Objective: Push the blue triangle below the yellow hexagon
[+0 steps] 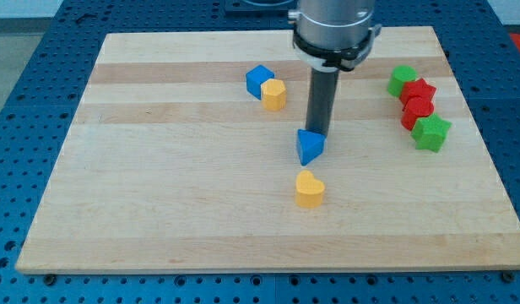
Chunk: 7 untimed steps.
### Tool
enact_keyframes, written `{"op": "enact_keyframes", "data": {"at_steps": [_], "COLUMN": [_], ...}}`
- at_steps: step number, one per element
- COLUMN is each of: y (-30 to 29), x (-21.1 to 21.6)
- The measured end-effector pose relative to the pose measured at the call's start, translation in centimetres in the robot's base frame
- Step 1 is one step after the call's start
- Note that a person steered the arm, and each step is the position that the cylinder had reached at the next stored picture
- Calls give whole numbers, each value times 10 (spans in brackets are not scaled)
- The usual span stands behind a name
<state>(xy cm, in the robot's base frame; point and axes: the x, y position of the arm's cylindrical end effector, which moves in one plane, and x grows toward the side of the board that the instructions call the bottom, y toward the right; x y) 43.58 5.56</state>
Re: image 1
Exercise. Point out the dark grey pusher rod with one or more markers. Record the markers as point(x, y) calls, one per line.
point(322, 91)

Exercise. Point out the blue triangle block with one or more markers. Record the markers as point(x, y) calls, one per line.
point(309, 145)

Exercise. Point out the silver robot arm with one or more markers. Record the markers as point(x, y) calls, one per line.
point(331, 36)

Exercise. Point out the yellow hexagon block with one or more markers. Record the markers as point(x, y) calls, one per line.
point(273, 95)

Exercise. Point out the blue cube block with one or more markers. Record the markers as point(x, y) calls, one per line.
point(255, 78)

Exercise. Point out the green cylinder block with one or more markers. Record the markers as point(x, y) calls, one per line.
point(399, 76)

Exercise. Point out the red cylinder block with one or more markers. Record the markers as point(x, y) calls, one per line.
point(416, 107)

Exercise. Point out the red star block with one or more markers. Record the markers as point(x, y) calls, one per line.
point(417, 88)

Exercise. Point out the yellow heart block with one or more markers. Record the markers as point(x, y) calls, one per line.
point(309, 191)

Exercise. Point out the green star block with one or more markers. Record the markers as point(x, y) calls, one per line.
point(430, 132)

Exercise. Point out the wooden board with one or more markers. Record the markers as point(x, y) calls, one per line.
point(170, 167)

